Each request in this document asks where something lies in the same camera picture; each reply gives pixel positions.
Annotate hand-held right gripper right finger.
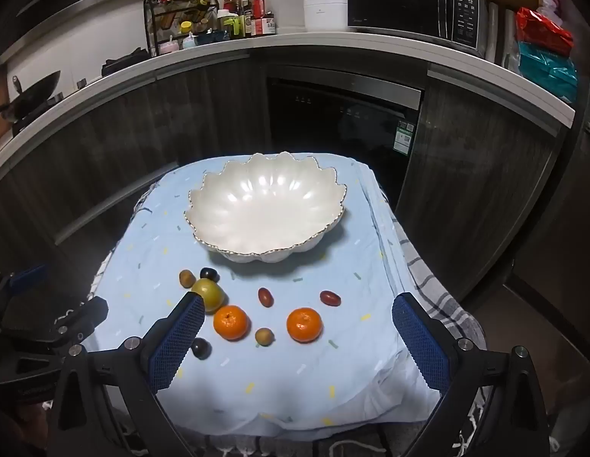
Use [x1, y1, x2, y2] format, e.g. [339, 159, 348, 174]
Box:
[391, 291, 550, 457]

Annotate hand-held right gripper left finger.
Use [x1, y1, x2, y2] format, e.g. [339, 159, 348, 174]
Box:
[47, 290, 205, 457]

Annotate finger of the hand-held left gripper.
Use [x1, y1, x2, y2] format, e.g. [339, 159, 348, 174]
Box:
[0, 263, 50, 305]
[0, 295, 110, 358]

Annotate mandarin orange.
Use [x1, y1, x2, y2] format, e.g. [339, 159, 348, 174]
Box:
[213, 305, 250, 341]
[286, 308, 323, 343]

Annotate green apple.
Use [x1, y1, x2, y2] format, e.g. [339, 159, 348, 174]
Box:
[191, 279, 226, 314]

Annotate white scalloped bowl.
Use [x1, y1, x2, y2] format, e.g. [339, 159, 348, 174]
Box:
[183, 151, 348, 264]

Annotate grey plaid cloth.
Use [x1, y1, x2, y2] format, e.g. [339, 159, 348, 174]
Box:
[390, 209, 491, 457]

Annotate light blue patterned cloth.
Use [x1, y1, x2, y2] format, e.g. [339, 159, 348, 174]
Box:
[85, 152, 472, 439]

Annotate black wok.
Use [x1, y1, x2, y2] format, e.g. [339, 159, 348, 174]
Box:
[0, 70, 62, 122]

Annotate dark wood kitchen cabinet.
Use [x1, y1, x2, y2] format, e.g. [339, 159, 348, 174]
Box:
[0, 48, 577, 334]

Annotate green and white sticker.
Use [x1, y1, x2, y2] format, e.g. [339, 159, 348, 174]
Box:
[394, 123, 415, 154]

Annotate teal plastic bag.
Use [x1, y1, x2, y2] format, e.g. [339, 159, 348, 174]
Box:
[518, 42, 579, 103]

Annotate white upright plates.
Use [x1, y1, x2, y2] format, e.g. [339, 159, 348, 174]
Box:
[486, 2, 519, 70]

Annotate red plastic bag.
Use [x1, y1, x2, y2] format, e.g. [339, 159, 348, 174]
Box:
[515, 7, 574, 55]

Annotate black microwave oven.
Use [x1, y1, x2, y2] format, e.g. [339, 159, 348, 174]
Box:
[347, 0, 489, 55]

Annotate row of condiment bottles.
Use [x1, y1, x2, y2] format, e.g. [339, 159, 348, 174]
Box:
[149, 0, 277, 51]

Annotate white rice cooker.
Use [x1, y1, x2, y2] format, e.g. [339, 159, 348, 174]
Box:
[303, 0, 349, 33]

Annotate black wire spice rack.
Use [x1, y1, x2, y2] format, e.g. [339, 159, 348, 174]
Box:
[143, 0, 220, 55]

